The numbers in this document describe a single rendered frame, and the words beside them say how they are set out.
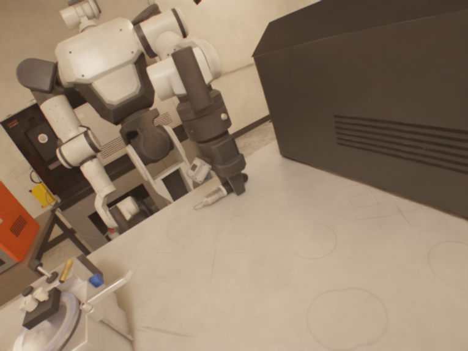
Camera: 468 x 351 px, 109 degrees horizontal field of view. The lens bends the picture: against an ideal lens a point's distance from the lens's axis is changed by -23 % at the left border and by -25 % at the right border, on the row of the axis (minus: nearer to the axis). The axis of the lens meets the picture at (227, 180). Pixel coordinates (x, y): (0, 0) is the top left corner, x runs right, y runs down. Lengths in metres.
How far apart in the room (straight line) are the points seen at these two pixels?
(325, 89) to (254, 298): 0.32
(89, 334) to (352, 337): 0.27
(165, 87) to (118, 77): 0.39
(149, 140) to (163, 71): 0.41
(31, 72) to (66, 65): 0.12
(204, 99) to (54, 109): 0.59
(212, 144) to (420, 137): 0.32
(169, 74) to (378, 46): 0.30
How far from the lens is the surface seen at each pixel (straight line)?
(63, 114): 0.83
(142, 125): 0.76
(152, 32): 0.61
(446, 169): 0.35
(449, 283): 0.32
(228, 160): 0.41
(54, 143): 1.86
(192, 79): 0.35
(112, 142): 1.80
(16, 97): 3.11
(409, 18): 0.32
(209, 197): 0.46
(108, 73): 0.76
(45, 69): 0.85
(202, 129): 0.38
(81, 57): 0.78
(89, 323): 0.29
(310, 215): 0.37
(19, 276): 1.49
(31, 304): 0.33
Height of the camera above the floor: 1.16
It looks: 29 degrees down
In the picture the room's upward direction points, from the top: 22 degrees counter-clockwise
